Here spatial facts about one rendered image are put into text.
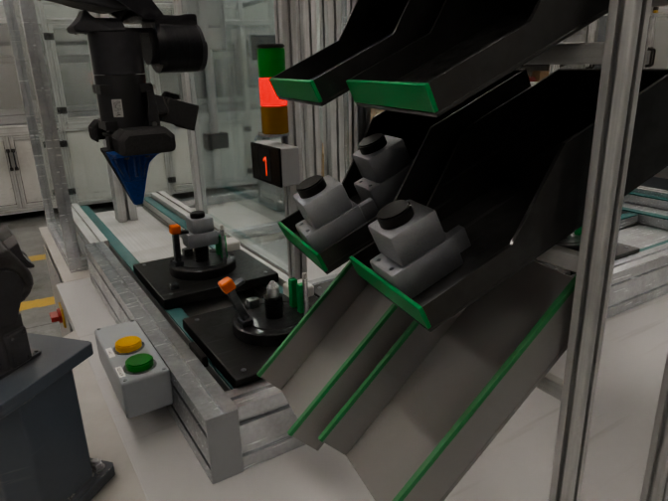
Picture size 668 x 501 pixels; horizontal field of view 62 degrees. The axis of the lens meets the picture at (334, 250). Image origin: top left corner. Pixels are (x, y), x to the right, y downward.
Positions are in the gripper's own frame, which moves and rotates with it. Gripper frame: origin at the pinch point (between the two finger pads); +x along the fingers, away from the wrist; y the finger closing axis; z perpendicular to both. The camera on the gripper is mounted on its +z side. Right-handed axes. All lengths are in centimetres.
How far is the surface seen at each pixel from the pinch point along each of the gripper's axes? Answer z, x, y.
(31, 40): -1, -20, 86
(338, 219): 13.8, 2.1, -25.6
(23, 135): 19, 46, 531
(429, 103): 10.4, -10.2, -42.7
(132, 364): -2.8, 28.2, 5.5
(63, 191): 0, 17, 87
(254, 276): 26.9, 28.5, 27.8
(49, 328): -3, 126, 256
